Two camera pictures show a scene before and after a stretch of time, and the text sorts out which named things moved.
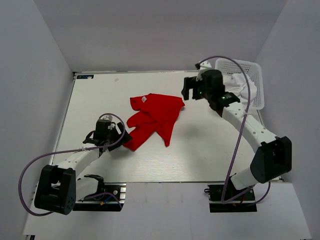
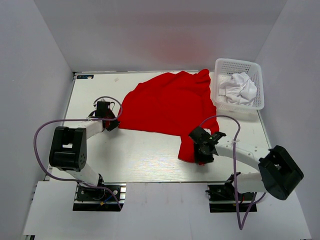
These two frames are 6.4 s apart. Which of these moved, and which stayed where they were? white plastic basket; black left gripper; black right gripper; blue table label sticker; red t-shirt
Moved: black right gripper; red t-shirt; black left gripper
Stayed: blue table label sticker; white plastic basket
